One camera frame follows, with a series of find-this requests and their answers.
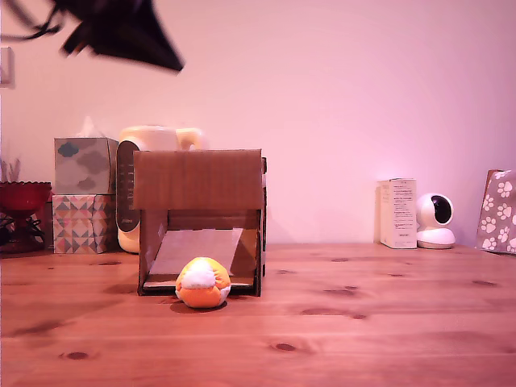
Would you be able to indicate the cream water bottle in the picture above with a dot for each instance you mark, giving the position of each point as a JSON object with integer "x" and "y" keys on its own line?
{"x": 149, "y": 139}

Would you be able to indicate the white printed carton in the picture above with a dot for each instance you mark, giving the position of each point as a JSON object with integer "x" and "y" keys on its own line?
{"x": 399, "y": 213}

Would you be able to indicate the cardboard dice tower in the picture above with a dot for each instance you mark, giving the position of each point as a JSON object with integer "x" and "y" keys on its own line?
{"x": 197, "y": 181}

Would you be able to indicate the cloud print tissue box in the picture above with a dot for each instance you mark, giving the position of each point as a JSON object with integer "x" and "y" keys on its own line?
{"x": 80, "y": 165}

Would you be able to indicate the grey paw print bag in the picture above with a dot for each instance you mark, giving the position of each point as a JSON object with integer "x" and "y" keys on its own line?
{"x": 498, "y": 213}

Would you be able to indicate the small white round camera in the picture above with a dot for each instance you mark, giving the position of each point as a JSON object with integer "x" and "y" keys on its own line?
{"x": 434, "y": 238}

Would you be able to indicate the white wall plate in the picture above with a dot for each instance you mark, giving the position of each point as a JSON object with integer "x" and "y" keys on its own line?
{"x": 6, "y": 68}

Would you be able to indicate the red glass bowl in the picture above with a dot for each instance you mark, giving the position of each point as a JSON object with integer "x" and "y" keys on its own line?
{"x": 22, "y": 197}

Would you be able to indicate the orange and white footbag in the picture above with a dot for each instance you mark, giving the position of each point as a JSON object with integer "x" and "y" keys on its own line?
{"x": 203, "y": 290}

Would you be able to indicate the white tissue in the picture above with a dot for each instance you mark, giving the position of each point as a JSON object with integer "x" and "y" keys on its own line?
{"x": 88, "y": 129}

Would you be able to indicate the triangle pattern tissue box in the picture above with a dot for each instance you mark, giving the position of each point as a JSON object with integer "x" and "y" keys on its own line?
{"x": 80, "y": 223}

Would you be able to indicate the dried lavender stems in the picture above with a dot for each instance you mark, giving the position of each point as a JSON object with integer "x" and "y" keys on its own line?
{"x": 10, "y": 171}

